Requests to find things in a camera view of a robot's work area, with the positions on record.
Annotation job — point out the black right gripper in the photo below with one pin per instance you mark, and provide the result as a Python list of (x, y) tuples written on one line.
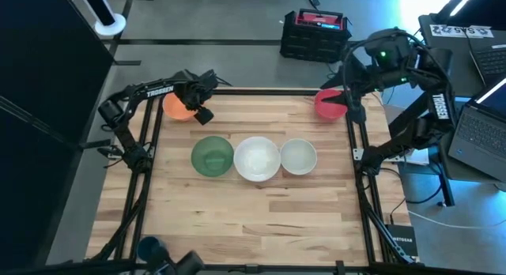
[(389, 57)]

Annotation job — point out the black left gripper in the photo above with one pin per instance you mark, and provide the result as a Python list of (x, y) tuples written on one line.
[(193, 91)]

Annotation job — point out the red bowl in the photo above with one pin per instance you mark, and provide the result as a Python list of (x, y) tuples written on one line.
[(329, 112)]

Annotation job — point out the green bowl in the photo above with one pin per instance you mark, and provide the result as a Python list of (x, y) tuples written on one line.
[(212, 156)]

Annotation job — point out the pale teal bowl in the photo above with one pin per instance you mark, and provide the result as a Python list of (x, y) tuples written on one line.
[(298, 156)]

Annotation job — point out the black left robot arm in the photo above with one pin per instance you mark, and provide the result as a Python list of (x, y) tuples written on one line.
[(158, 91)]

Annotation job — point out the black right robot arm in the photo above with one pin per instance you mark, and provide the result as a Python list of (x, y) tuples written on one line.
[(440, 109)]

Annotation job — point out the orange bowl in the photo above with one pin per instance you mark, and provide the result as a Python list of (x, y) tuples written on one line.
[(176, 110)]

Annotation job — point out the large white bowl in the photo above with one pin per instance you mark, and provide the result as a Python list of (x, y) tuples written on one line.
[(257, 158)]

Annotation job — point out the small black power adapter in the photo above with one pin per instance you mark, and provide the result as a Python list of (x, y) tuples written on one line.
[(314, 0)]

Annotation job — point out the white power strip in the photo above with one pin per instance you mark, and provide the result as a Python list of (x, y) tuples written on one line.
[(413, 157)]

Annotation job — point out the dark grey desk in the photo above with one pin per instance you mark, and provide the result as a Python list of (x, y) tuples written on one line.
[(454, 57)]

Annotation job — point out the black tower on white base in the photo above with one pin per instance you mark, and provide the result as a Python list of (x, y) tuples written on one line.
[(110, 27)]

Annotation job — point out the white printed label strip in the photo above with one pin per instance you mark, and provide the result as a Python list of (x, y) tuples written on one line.
[(460, 31)]

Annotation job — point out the grey laptop with lit screen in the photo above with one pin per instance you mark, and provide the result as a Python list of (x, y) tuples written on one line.
[(480, 138)]

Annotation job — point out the black laptop with dark screen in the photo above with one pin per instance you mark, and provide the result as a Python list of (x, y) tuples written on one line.
[(492, 61)]

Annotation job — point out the black monitor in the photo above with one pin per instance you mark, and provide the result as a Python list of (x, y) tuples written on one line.
[(478, 2)]

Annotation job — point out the dark blue cup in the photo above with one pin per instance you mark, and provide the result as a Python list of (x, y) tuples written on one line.
[(147, 246)]

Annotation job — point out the large black panel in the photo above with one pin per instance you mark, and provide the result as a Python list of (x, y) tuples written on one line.
[(43, 89)]

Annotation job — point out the black aluminium table frame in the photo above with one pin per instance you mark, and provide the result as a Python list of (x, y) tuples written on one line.
[(276, 92)]

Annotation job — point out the black network switch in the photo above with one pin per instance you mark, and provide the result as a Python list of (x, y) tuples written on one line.
[(402, 239)]

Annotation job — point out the black table-level camera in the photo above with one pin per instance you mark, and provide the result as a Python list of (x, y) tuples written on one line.
[(190, 263)]

